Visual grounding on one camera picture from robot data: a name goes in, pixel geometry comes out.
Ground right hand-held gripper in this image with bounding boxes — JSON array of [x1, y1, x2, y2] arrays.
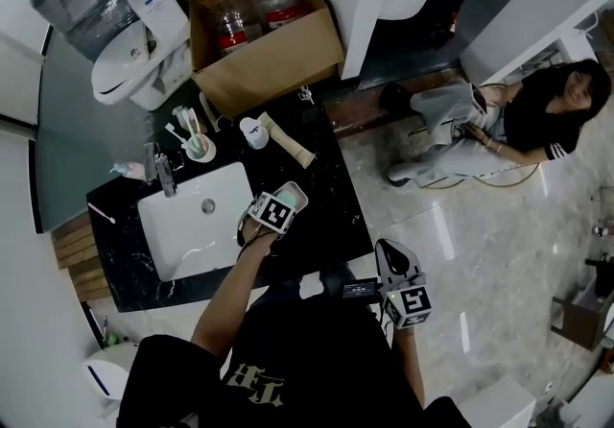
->
[[373, 238, 434, 331]]

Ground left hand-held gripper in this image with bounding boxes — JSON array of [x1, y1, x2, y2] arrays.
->
[[237, 192, 299, 243]]

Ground person's left forearm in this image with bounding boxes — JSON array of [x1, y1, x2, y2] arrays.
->
[[190, 236, 279, 360]]

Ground person's right forearm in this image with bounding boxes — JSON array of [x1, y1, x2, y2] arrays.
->
[[390, 327, 428, 408]]

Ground black small screen device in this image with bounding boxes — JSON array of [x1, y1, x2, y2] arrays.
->
[[341, 276, 380, 298]]

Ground black marble vanity table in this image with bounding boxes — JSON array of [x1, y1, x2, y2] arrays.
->
[[85, 89, 374, 314]]

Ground person's blue jeans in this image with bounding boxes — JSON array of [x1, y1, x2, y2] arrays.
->
[[319, 265, 359, 297]]

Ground white spray bottle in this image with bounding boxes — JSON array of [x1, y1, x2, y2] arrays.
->
[[238, 116, 270, 151]]

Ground white sink basin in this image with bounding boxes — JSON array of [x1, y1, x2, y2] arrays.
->
[[137, 161, 255, 282]]

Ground black pump bottle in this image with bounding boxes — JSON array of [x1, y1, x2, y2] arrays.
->
[[296, 84, 320, 125]]

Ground chrome faucet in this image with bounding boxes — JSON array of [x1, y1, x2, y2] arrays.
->
[[143, 142, 186, 200]]

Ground pink toothbrush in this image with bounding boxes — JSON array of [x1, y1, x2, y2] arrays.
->
[[185, 108, 202, 149]]

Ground cardboard box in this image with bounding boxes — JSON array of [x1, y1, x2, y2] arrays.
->
[[189, 0, 345, 120]]

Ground person's black shirt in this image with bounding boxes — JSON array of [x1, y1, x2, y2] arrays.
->
[[117, 296, 474, 428]]

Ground pink pump bottle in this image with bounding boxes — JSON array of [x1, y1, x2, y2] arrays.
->
[[108, 160, 146, 180]]

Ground white cabinet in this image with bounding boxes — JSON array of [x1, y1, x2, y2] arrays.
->
[[455, 375, 538, 428]]

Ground pale long toothbrush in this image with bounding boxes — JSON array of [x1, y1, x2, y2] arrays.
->
[[87, 202, 117, 225]]

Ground brown wooden stool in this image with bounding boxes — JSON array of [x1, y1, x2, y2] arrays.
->
[[550, 281, 614, 350]]

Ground wooden steps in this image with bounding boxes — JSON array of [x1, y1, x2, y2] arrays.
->
[[51, 212, 114, 302]]

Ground white toilet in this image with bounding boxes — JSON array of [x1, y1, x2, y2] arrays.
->
[[90, 0, 191, 111]]

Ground white cylindrical bin with slot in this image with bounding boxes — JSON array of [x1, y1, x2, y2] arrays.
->
[[81, 342, 140, 422]]

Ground yellow frame chair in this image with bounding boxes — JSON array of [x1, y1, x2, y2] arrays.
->
[[412, 118, 543, 192]]

